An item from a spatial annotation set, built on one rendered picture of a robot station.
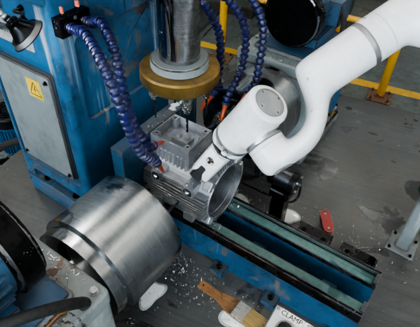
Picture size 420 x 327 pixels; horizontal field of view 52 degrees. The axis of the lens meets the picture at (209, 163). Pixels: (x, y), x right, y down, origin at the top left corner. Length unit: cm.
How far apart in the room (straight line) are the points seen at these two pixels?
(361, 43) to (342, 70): 6
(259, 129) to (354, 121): 104
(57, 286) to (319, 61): 61
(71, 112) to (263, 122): 47
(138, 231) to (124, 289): 12
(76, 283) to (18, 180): 80
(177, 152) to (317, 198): 56
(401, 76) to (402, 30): 301
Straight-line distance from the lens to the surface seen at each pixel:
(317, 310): 114
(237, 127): 83
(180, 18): 89
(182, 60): 93
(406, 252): 140
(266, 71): 131
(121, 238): 87
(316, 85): 83
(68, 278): 82
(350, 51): 86
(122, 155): 105
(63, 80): 101
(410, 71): 401
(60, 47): 98
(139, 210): 90
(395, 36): 89
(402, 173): 165
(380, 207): 149
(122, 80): 86
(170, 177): 109
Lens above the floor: 183
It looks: 43 degrees down
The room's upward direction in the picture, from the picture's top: 2 degrees clockwise
